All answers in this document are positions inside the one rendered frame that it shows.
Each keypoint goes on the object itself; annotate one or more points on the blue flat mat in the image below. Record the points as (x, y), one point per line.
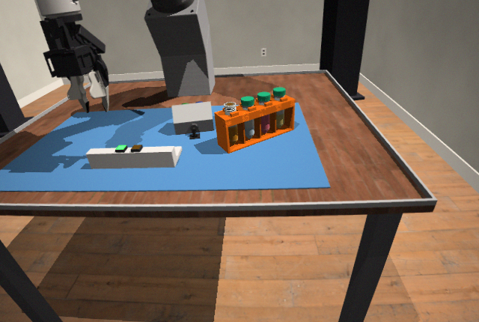
(58, 162)

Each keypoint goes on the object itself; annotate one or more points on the orange test tube rack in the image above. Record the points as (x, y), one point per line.
(255, 112)

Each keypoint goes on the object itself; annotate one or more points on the green round cap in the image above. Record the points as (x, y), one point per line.
(247, 101)
(279, 92)
(263, 96)

